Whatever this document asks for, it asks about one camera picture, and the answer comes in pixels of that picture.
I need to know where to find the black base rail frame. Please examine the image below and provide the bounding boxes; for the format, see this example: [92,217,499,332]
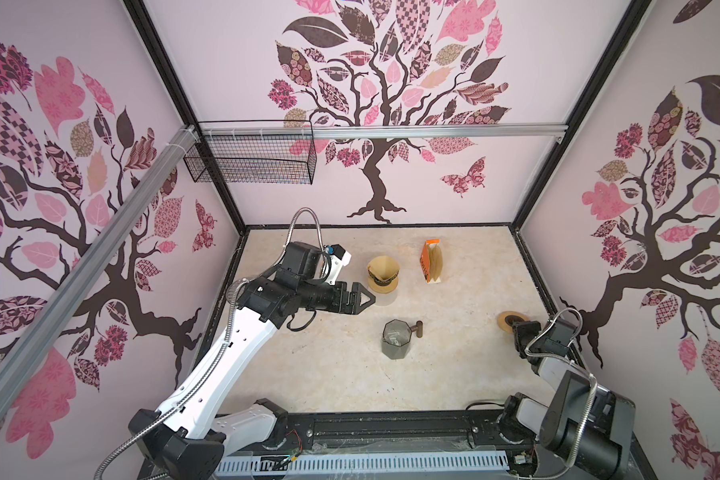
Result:
[136,407,658,480]

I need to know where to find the brown paper filter stack holder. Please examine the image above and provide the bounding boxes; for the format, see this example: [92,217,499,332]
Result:
[420,239,444,284]

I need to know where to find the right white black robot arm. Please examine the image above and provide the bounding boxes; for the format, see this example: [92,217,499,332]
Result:
[498,315,636,479]

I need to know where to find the wooden dripper ring stand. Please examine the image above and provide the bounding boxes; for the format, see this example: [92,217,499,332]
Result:
[368,278,399,294]

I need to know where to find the black wire basket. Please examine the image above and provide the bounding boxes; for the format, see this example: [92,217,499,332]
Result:
[184,120,317,185]

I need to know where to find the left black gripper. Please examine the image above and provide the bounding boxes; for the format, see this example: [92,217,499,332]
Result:
[298,280,374,315]

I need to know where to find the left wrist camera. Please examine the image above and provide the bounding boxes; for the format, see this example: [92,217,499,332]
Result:
[324,244,351,285]

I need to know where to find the aluminium rail left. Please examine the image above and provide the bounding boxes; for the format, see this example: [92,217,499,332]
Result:
[0,125,198,420]

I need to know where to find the grey glass server with knob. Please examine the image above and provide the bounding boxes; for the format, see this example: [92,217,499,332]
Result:
[381,319,424,360]

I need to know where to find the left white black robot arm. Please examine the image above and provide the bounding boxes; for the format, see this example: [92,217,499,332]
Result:
[129,242,375,479]

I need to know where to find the right arm metal conduit cable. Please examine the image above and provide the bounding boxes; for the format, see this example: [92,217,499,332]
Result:
[524,307,598,480]

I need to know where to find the aluminium rail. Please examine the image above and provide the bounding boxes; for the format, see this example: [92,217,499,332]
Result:
[0,125,198,420]
[201,122,568,140]

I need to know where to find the aluminium rail back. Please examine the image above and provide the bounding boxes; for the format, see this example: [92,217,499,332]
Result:
[201,122,568,140]

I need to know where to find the white slotted cable duct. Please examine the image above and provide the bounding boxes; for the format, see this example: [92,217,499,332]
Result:
[215,451,510,479]

